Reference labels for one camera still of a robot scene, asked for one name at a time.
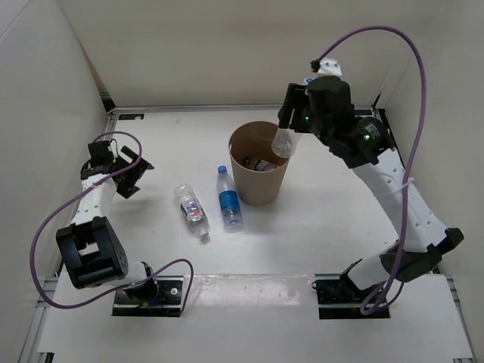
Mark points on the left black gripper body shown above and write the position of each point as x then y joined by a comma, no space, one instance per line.
115,163

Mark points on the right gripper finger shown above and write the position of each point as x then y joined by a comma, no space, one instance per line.
288,106
300,103

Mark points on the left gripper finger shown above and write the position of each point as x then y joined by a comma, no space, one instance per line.
126,182
129,157

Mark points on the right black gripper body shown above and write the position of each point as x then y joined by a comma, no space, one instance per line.
315,124

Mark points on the clear white cap bottle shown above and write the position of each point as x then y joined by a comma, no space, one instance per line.
285,143

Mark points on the black label small bottle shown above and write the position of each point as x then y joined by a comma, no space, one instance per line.
259,165

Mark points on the bottle with orange label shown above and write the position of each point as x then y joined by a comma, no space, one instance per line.
192,211

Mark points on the blue label water bottle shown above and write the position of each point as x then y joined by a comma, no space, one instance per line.
228,200

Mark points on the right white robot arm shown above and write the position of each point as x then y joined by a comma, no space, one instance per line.
322,106

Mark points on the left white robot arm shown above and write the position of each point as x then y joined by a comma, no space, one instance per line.
90,249

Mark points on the brown paper bin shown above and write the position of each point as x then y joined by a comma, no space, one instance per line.
258,172

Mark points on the right blue rail label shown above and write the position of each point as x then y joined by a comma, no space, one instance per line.
364,113

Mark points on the blue rail label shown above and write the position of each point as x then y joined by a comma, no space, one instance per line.
131,116
364,113

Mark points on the left blue rail label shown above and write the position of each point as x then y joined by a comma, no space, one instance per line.
131,116

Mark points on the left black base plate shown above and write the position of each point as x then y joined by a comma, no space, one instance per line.
164,301

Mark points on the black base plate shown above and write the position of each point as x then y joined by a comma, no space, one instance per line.
336,301
164,301

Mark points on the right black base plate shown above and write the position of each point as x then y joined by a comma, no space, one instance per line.
336,301

